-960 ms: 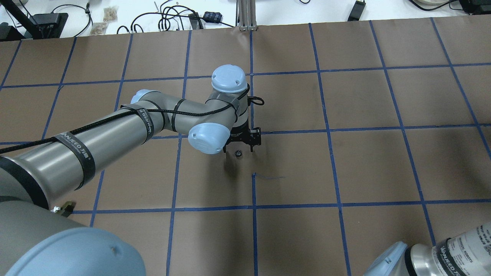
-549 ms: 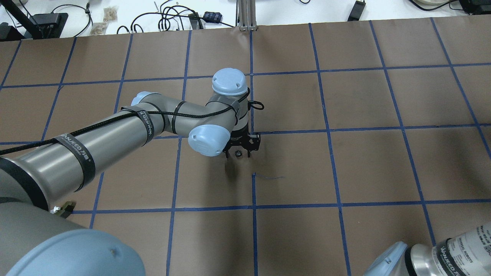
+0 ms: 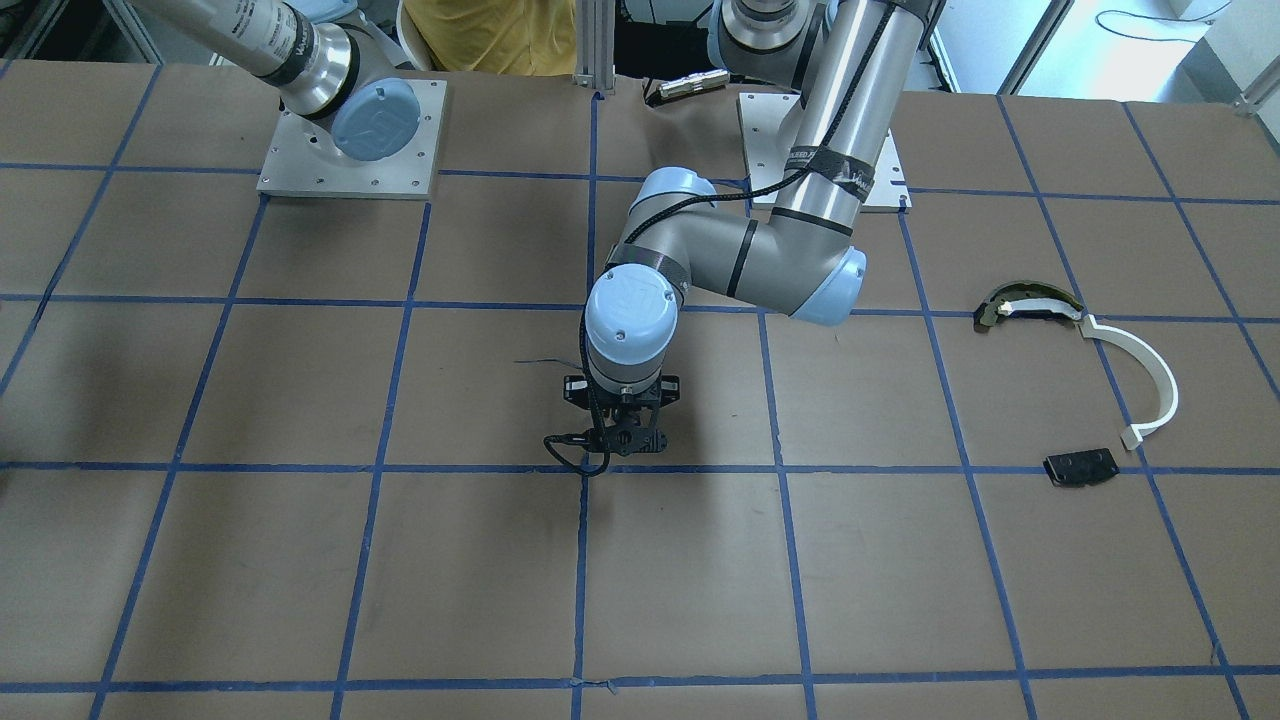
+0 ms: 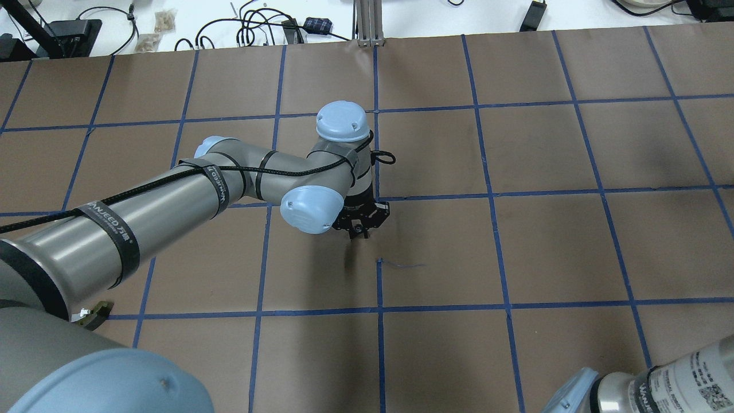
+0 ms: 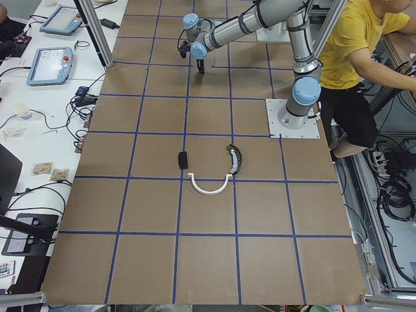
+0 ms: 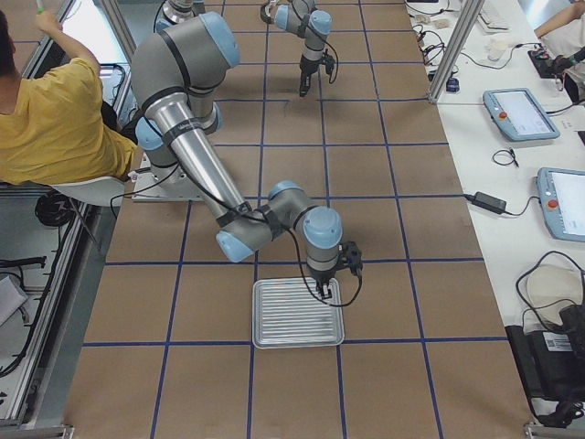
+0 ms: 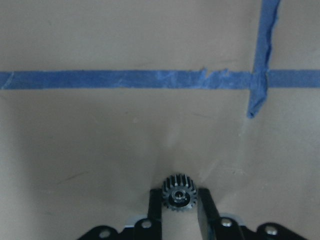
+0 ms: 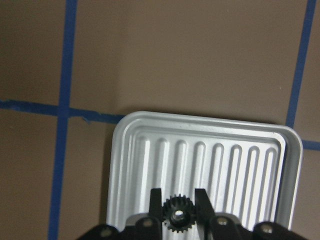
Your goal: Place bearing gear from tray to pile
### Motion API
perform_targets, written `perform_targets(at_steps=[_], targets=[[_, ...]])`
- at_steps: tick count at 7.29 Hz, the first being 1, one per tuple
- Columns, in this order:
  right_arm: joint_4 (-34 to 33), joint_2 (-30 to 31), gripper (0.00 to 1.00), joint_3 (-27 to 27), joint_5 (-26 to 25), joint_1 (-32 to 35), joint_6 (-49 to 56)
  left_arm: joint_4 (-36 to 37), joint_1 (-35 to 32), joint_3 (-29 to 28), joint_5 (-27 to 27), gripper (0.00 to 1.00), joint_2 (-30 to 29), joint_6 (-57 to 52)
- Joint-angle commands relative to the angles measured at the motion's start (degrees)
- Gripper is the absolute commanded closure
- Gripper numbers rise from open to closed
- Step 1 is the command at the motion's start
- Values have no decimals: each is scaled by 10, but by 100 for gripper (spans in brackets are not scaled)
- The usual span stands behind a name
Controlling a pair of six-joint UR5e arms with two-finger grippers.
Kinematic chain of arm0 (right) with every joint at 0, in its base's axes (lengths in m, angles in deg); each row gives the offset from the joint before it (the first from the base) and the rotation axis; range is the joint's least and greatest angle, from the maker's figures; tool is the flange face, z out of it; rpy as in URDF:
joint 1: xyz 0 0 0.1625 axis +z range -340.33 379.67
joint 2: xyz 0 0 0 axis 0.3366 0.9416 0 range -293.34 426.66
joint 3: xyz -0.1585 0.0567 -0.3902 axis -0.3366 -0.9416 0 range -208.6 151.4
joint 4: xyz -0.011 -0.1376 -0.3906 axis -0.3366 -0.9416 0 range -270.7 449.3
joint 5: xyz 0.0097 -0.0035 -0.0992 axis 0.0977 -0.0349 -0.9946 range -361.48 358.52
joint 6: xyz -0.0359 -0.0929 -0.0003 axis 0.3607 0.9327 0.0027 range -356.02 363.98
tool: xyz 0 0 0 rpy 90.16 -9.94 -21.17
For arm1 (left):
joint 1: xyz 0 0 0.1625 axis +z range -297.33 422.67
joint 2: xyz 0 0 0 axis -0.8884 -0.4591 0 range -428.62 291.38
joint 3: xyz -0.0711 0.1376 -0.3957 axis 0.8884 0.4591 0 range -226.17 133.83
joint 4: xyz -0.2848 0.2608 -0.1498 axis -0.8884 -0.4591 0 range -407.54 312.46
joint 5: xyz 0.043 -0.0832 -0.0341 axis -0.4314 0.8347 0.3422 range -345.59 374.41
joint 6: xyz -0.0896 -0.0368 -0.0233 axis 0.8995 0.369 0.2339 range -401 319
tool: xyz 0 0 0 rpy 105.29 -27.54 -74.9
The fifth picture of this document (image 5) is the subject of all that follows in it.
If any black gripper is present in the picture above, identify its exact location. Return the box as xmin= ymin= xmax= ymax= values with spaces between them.
xmin=196 ymin=59 xmax=205 ymax=73

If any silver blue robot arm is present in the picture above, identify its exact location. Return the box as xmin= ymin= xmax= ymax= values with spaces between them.
xmin=177 ymin=0 xmax=322 ymax=129

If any dark green brake shoe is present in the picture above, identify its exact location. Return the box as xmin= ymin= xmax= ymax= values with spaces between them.
xmin=226 ymin=144 xmax=242 ymax=176

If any black rectangular remote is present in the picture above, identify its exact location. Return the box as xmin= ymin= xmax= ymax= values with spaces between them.
xmin=178 ymin=151 xmax=189 ymax=170

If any black power adapter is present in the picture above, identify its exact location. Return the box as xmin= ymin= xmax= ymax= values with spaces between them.
xmin=100 ymin=18 xmax=120 ymax=29

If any black usb hub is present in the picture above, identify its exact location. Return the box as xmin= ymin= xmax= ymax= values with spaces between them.
xmin=74 ymin=95 xmax=98 ymax=107

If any person in yellow shirt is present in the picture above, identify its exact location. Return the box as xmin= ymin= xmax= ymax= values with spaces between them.
xmin=320 ymin=0 xmax=415 ymax=161

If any far blue teach pendant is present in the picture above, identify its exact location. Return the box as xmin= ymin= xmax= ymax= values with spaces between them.
xmin=40 ymin=5 xmax=83 ymax=36

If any blue teach pendant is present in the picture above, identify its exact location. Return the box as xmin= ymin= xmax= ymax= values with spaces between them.
xmin=27 ymin=47 xmax=73 ymax=86
xmin=40 ymin=5 xmax=83 ymax=36

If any near blue teach pendant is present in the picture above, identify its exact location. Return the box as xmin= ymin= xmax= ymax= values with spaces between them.
xmin=27 ymin=47 xmax=73 ymax=86

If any white paper cup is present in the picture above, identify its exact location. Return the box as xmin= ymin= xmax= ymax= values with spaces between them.
xmin=14 ymin=103 xmax=33 ymax=121

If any bag of small parts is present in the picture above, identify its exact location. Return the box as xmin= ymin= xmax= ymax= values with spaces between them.
xmin=32 ymin=162 xmax=53 ymax=176

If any black device with label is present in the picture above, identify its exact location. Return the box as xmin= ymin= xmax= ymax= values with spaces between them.
xmin=1 ymin=213 xmax=59 ymax=256

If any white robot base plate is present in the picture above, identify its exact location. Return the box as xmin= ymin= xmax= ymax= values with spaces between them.
xmin=265 ymin=99 xmax=320 ymax=139

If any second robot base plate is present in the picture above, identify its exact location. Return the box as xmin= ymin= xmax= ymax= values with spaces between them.
xmin=256 ymin=27 xmax=290 ymax=44

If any white curved plastic bracket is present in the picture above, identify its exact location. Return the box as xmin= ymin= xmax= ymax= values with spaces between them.
xmin=187 ymin=172 xmax=233 ymax=196

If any aluminium frame post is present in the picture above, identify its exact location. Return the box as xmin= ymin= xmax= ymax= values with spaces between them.
xmin=74 ymin=0 xmax=114 ymax=68

